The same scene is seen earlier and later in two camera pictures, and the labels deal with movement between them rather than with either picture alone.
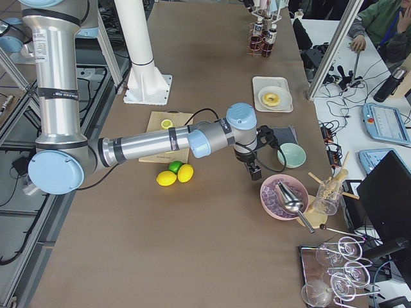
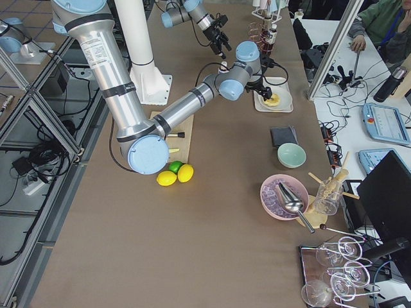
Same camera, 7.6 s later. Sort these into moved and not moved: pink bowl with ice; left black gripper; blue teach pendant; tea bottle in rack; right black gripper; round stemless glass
Moved: left black gripper; right black gripper
Not moved: tea bottle in rack; blue teach pendant; pink bowl with ice; round stemless glass
